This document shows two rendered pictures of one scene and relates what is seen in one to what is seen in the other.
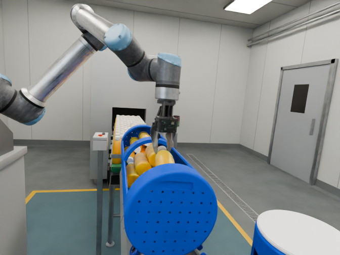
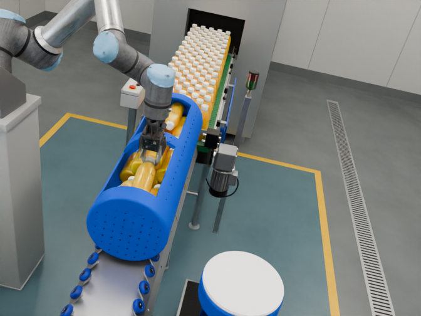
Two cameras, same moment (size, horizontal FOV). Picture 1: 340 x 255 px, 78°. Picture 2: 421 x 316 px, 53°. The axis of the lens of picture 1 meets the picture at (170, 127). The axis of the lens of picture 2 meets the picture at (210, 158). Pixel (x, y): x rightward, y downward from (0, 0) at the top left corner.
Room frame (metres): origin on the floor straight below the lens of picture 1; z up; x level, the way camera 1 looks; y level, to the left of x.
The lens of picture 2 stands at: (-0.39, -0.52, 2.11)
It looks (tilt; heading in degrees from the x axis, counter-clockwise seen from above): 32 degrees down; 15
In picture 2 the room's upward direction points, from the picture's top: 12 degrees clockwise
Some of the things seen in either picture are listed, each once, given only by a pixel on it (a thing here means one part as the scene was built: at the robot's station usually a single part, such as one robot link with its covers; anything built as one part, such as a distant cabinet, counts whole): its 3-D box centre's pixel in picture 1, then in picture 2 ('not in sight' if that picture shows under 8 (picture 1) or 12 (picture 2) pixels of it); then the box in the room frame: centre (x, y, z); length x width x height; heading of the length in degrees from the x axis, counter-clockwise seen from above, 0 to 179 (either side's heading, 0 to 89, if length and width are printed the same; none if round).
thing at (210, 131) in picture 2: not in sight; (211, 139); (1.57, 0.02, 0.95); 0.10 x 0.07 x 0.10; 104
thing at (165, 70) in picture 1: (168, 71); (159, 86); (0.81, 0.02, 1.53); 0.10 x 0.09 x 0.12; 55
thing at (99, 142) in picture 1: (100, 140); (134, 92); (1.61, 0.53, 1.05); 0.20 x 0.10 x 0.10; 14
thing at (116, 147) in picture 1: (117, 151); not in sight; (1.56, 0.39, 0.99); 0.07 x 0.07 x 0.19
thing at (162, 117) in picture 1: (165, 116); (153, 131); (0.79, 0.02, 1.36); 0.09 x 0.08 x 0.12; 14
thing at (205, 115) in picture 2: not in sight; (202, 123); (1.63, 0.11, 0.99); 0.07 x 0.07 x 0.19
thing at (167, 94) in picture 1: (167, 94); (157, 110); (0.80, 0.02, 1.44); 0.10 x 0.09 x 0.05; 104
